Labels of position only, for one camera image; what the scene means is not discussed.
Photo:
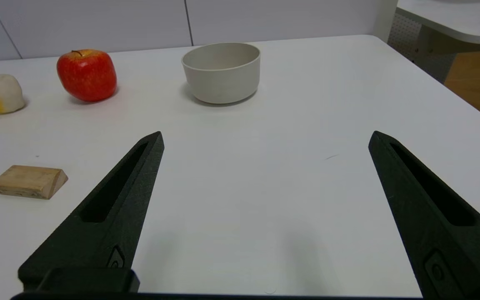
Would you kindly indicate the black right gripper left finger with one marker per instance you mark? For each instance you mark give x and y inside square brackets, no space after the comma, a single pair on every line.
[111,216]

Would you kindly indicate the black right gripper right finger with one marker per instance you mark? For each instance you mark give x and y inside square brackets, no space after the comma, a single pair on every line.
[440,216]

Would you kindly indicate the small wooden block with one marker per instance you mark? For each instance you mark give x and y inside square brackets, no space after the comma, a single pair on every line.
[27,181]

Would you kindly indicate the red apple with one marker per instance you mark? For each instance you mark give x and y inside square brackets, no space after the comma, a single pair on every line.
[86,75]

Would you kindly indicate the white and orange toy fruit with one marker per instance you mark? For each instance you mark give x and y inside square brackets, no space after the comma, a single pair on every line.
[3,93]

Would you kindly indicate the grey round bowl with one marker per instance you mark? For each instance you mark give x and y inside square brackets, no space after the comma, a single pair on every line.
[222,79]

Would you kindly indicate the white side table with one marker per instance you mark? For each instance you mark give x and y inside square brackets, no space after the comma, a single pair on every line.
[452,18]

